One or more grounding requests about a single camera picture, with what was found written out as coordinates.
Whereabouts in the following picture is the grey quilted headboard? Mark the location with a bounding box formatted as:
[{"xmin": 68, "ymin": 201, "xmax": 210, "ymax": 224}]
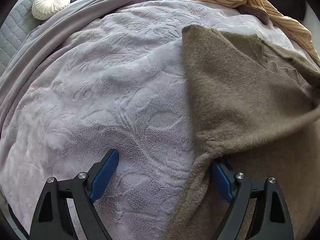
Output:
[{"xmin": 1, "ymin": 0, "xmax": 42, "ymax": 73}]

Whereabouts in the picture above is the lavender embossed fleece blanket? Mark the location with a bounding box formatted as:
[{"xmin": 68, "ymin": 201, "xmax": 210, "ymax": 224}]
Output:
[{"xmin": 0, "ymin": 0, "xmax": 301, "ymax": 240}]

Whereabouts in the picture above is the white round pleated cushion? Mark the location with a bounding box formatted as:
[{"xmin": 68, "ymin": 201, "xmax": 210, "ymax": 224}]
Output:
[{"xmin": 31, "ymin": 0, "xmax": 71, "ymax": 21}]

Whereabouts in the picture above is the grey bed sheet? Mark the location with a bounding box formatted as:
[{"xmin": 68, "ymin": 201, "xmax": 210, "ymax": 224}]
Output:
[{"xmin": 0, "ymin": 0, "xmax": 163, "ymax": 128}]

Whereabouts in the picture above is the olive brown knit sweater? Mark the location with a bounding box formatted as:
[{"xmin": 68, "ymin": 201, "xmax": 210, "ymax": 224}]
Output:
[{"xmin": 165, "ymin": 25, "xmax": 319, "ymax": 239}]

